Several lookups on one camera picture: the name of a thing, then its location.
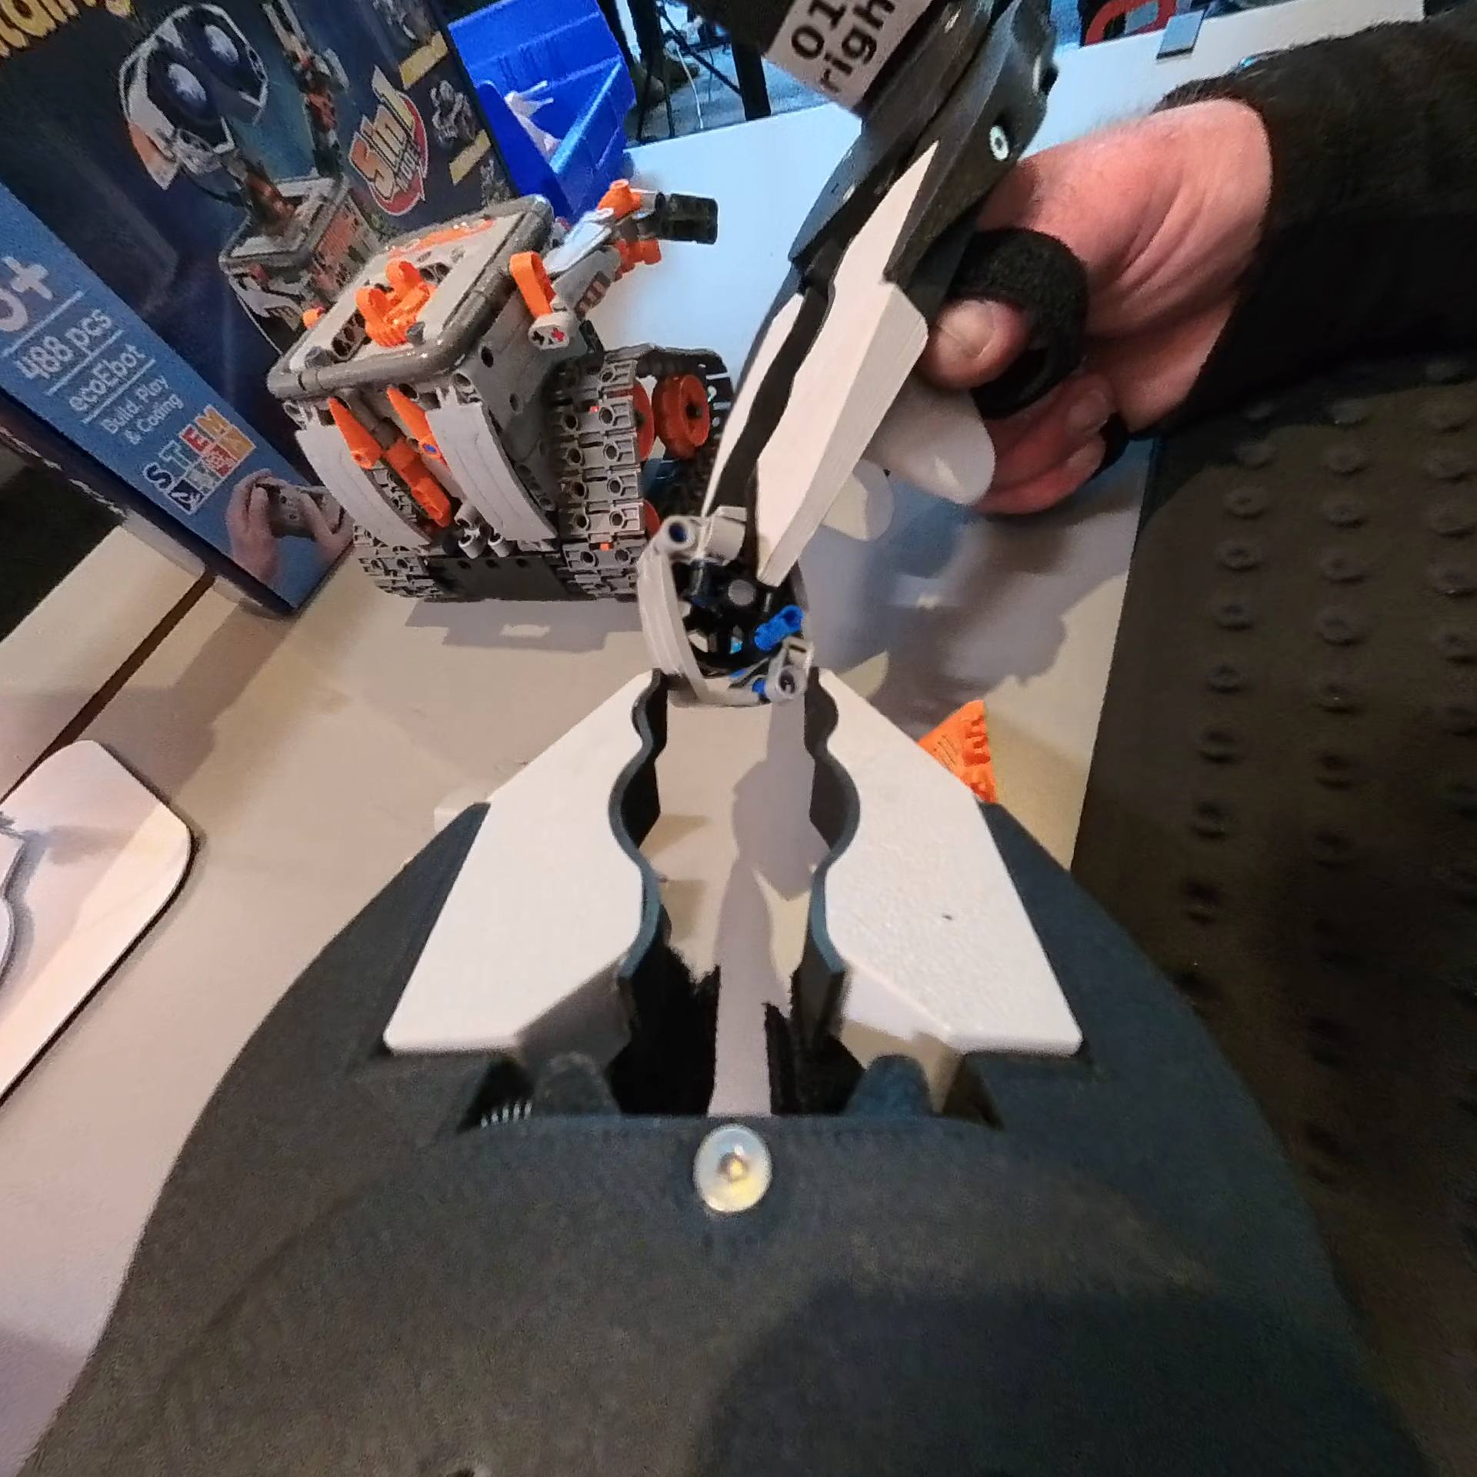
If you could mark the blue plastic storage bin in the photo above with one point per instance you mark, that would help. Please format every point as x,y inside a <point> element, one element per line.
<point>542,69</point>

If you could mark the grey orange tracked toy robot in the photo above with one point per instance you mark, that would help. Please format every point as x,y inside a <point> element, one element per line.
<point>461,347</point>

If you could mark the grey block module blue pin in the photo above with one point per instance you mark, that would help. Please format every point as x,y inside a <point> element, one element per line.
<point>668,623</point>

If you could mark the orange wedge block plate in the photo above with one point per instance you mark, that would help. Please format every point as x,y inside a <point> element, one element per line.
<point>964,749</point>

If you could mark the person's right hand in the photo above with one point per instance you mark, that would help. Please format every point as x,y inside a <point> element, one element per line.
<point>1154,231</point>

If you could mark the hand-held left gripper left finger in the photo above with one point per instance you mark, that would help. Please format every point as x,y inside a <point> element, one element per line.
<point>519,923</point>

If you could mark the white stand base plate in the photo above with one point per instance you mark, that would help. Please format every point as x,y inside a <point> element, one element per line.
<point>104,853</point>

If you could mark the blue robot kit box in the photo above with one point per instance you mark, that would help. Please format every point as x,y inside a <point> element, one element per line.
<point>115,289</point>

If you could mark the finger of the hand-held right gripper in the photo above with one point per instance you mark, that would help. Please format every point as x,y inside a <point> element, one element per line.
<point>730,450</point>
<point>853,380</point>

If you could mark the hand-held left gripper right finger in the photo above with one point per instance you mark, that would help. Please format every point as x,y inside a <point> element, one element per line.
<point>946,923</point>

